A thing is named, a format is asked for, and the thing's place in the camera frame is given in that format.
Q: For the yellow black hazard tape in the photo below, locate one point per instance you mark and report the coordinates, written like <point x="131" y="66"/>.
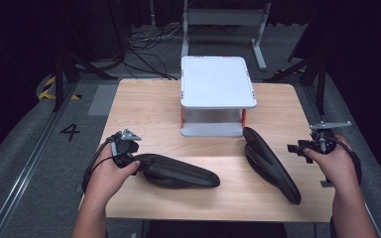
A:
<point x="46" y="91"/>

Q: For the aluminium floor rail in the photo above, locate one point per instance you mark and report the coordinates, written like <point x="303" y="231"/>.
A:
<point x="312" y="99"/>
<point x="29" y="162"/>

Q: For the person's left hand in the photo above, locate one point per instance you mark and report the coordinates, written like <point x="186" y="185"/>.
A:
<point x="107" y="178"/>

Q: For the grey metal stand frame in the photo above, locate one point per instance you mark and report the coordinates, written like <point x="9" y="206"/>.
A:
<point x="223" y="16"/>

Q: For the white shoe rack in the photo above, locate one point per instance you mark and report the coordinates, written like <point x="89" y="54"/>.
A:
<point x="216" y="82"/>

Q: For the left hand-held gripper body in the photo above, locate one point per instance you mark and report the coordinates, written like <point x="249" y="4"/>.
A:
<point x="125" y="147"/>

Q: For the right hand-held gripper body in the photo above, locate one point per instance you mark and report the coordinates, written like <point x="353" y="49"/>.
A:
<point x="322" y="142"/>

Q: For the black shoe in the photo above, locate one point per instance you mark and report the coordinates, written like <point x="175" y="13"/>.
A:
<point x="271" y="165"/>
<point x="178" y="172"/>

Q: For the person's right hand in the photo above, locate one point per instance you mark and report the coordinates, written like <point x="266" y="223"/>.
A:
<point x="339" y="165"/>

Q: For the black tripod stand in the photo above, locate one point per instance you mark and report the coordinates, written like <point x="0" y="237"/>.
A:
<point x="59" y="79"/>
<point x="317" y="76"/>

